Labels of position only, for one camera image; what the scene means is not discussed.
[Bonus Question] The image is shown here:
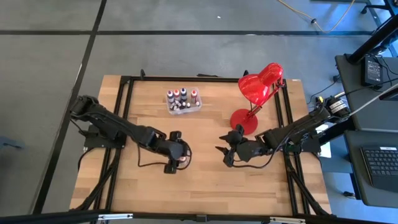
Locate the clear plastic container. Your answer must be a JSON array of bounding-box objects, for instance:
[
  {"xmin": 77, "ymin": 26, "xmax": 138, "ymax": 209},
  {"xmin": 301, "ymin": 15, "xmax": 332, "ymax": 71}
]
[{"xmin": 165, "ymin": 86, "xmax": 203, "ymax": 116}]

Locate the blue floor object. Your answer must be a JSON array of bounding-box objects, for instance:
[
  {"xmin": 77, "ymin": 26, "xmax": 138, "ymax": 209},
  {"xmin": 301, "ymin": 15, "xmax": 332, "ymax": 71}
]
[{"xmin": 0, "ymin": 134, "xmax": 26, "ymax": 151}]

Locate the black laptop keyboard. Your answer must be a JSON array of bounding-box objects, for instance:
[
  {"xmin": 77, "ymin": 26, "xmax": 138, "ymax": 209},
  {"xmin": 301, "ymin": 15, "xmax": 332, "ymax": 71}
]
[{"xmin": 359, "ymin": 145, "xmax": 398, "ymax": 193}]

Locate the black chair base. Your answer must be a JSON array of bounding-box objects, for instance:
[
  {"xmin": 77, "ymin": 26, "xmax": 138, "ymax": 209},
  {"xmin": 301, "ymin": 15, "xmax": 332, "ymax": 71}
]
[{"xmin": 359, "ymin": 0, "xmax": 398, "ymax": 16}]

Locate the red desk lamp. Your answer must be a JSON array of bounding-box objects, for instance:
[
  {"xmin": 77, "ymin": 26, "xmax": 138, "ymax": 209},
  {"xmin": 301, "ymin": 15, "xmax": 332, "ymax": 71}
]
[{"xmin": 229, "ymin": 62, "xmax": 284, "ymax": 136}]

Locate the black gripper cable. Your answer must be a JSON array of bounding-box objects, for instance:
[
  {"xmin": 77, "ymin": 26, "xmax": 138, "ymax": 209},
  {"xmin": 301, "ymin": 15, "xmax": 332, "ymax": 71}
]
[
  {"xmin": 231, "ymin": 136, "xmax": 293, "ymax": 170},
  {"xmin": 137, "ymin": 141, "xmax": 193, "ymax": 171}
]

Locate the white paper sheet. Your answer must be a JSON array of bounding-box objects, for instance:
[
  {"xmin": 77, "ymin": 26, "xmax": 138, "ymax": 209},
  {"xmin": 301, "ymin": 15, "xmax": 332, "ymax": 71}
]
[{"xmin": 319, "ymin": 123, "xmax": 333, "ymax": 159}]

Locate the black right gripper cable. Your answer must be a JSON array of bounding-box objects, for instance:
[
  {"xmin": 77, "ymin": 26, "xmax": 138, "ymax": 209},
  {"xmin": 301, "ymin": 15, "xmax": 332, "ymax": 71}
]
[{"xmin": 231, "ymin": 136, "xmax": 293, "ymax": 170}]

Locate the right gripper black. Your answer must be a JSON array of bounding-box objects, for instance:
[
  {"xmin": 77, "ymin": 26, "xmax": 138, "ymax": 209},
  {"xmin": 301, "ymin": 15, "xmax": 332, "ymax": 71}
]
[{"xmin": 214, "ymin": 123, "xmax": 269, "ymax": 168}]

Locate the black power adapter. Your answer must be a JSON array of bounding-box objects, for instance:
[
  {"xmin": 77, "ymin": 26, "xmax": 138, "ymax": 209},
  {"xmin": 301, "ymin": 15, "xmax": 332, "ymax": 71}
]
[{"xmin": 361, "ymin": 55, "xmax": 384, "ymax": 88}]

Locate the black side desk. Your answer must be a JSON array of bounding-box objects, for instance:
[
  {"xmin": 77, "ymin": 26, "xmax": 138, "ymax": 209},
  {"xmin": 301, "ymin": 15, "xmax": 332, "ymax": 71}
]
[{"xmin": 335, "ymin": 53, "xmax": 398, "ymax": 132}]

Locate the grey side desk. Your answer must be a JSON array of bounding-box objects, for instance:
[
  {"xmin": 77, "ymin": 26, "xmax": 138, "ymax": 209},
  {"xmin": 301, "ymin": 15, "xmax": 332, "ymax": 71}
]
[{"xmin": 343, "ymin": 129, "xmax": 398, "ymax": 208}]

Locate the black frame beam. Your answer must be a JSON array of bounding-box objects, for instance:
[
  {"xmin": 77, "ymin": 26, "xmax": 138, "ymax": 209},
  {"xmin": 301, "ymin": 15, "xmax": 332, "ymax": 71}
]
[{"xmin": 0, "ymin": 208, "xmax": 398, "ymax": 224}]

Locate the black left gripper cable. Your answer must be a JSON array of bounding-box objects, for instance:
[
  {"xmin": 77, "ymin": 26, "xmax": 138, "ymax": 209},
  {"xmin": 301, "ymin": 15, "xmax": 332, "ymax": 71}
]
[{"xmin": 137, "ymin": 141, "xmax": 193, "ymax": 171}]

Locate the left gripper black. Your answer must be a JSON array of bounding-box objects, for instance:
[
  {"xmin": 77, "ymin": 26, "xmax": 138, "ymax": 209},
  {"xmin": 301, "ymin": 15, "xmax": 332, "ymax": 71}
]
[{"xmin": 160, "ymin": 130, "xmax": 190, "ymax": 175}]

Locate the silver metal bracket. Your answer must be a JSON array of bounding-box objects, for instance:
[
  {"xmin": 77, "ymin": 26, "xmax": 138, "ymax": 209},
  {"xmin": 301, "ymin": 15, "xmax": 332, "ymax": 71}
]
[
  {"xmin": 97, "ymin": 213, "xmax": 134, "ymax": 221},
  {"xmin": 269, "ymin": 216, "xmax": 307, "ymax": 224}
]

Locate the black diagonal pole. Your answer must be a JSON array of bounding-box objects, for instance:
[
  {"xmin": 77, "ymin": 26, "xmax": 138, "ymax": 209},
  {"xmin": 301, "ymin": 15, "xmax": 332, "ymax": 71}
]
[{"xmin": 346, "ymin": 14, "xmax": 398, "ymax": 65}]

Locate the thin silver rod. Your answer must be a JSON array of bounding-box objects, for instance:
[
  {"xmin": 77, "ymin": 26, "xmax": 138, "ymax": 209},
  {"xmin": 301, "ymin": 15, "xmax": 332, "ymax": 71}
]
[{"xmin": 350, "ymin": 82, "xmax": 398, "ymax": 118}]

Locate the yellow floor cable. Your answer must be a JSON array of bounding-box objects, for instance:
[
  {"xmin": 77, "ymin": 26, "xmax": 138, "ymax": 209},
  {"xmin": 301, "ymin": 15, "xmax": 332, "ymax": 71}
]
[{"xmin": 275, "ymin": 0, "xmax": 356, "ymax": 34}]

